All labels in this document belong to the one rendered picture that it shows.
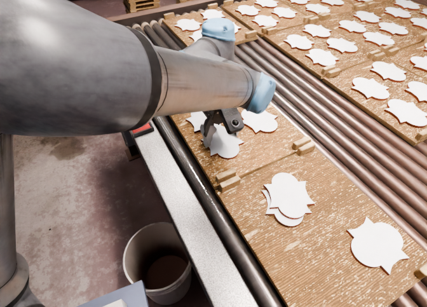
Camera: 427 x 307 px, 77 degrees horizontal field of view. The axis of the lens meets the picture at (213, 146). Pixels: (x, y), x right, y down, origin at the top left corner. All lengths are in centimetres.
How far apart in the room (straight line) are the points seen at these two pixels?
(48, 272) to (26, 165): 88
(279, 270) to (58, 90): 57
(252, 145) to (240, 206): 22
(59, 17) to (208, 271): 58
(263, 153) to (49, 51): 70
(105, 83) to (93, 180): 188
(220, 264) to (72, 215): 143
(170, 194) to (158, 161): 13
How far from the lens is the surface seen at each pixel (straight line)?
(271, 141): 87
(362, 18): 178
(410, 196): 92
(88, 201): 198
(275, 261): 67
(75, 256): 183
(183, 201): 74
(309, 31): 153
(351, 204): 80
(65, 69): 20
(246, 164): 79
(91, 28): 22
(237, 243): 69
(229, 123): 69
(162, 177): 80
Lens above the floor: 156
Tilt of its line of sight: 48 degrees down
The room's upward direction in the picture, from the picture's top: straight up
